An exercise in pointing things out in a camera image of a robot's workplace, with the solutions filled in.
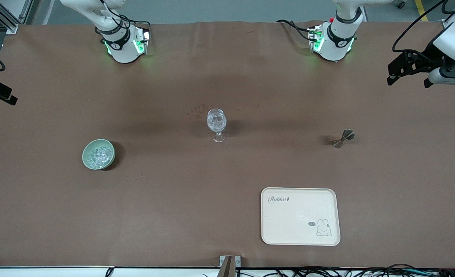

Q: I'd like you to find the clear stemmed wine glass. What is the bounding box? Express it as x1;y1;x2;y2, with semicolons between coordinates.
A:
207;108;228;143

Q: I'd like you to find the black cable bundle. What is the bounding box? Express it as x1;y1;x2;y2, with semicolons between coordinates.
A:
104;265;455;277

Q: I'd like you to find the cream rabbit print tray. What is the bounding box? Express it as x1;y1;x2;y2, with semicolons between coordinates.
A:
261;187;341;246

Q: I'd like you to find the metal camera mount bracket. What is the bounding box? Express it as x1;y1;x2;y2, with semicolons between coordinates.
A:
219;255;241;277

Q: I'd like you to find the brown table cover sheet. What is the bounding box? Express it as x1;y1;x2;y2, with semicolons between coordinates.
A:
0;21;455;269

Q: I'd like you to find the clear ice cubes pile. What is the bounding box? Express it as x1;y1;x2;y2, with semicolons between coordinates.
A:
87;145;112;168

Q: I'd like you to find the pale green ceramic bowl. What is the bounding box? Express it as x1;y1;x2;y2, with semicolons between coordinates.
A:
82;139;116;170

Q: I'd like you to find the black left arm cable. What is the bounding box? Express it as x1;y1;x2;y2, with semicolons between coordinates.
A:
392;0;455;54

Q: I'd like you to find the black right base cable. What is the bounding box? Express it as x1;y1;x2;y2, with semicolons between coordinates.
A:
96;0;152;37

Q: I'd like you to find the silver metal double jigger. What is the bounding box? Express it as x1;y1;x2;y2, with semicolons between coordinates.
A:
332;129;355;149

